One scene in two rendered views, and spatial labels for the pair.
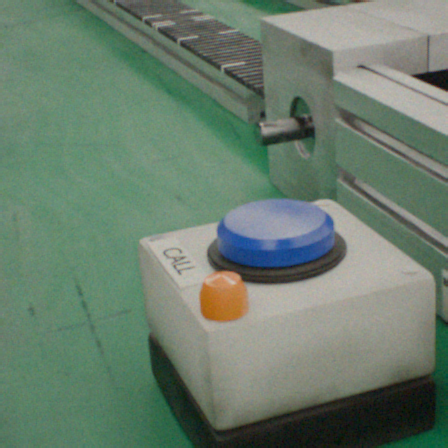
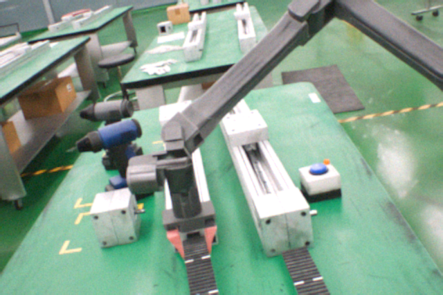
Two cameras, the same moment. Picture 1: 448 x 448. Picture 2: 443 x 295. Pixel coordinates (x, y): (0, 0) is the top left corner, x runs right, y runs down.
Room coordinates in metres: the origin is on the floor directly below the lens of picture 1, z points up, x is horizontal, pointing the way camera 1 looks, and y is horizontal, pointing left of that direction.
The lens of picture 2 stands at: (1.37, 0.05, 1.37)
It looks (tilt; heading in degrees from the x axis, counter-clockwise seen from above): 22 degrees down; 196
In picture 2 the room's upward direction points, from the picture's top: 11 degrees counter-clockwise
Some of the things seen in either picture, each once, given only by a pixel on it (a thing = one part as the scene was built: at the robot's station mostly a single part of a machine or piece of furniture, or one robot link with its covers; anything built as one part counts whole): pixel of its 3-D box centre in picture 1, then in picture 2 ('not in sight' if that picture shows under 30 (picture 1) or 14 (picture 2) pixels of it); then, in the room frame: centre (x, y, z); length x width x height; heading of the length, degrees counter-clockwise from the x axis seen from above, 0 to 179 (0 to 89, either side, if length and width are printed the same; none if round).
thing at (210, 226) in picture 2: not in sight; (199, 233); (0.59, -0.25, 0.86); 0.07 x 0.07 x 0.09; 21
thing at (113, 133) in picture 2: not in sight; (111, 165); (0.29, -0.56, 0.89); 0.20 x 0.08 x 0.22; 129
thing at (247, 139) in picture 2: not in sight; (244, 131); (0.09, -0.23, 0.87); 0.16 x 0.11 x 0.07; 18
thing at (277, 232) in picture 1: (276, 242); (318, 170); (0.31, -0.02, 0.84); 0.04 x 0.04 x 0.02
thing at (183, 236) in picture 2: not in sight; (184, 161); (0.15, -0.41, 0.82); 0.80 x 0.10 x 0.09; 18
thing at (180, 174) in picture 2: not in sight; (177, 175); (0.58, -0.26, 0.99); 0.07 x 0.06 x 0.07; 97
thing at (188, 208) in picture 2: not in sight; (186, 203); (0.59, -0.26, 0.93); 0.10 x 0.07 x 0.07; 111
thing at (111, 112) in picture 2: not in sight; (108, 135); (0.05, -0.68, 0.89); 0.20 x 0.08 x 0.22; 91
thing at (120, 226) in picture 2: not in sight; (121, 216); (0.45, -0.48, 0.83); 0.11 x 0.10 x 0.10; 106
